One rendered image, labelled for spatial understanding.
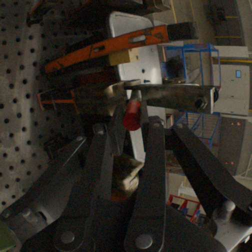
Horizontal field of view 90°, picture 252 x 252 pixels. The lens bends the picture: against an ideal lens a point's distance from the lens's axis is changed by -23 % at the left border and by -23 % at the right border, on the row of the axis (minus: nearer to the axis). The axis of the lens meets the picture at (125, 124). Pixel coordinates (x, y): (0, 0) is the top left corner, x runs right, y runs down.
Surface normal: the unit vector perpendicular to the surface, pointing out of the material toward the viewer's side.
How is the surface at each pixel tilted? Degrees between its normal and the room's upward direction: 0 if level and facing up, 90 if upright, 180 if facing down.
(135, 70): 0
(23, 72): 0
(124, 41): 90
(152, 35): 90
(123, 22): 0
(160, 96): 99
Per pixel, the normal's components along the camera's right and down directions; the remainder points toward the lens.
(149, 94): -0.71, 0.38
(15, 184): 0.78, 0.11
